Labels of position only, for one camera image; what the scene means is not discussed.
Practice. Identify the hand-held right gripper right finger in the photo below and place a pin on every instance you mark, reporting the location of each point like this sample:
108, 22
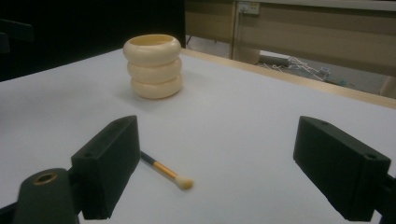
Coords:
339, 168

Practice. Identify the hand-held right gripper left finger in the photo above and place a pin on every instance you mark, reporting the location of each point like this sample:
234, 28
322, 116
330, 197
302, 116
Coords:
106, 161

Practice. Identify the gold and black makeup brush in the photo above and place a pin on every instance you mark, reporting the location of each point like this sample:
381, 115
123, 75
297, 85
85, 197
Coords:
168, 172

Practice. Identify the cream ringed brush holder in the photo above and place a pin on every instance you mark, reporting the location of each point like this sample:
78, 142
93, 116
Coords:
154, 73

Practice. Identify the grey power strip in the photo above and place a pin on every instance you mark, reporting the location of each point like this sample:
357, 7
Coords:
274, 60

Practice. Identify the black curtain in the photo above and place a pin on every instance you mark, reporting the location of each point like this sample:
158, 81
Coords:
77, 28

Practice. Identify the light wooden desk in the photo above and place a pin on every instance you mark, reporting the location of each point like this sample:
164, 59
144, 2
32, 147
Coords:
311, 34

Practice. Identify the white wall socket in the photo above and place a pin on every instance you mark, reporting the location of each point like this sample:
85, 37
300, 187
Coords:
249, 7

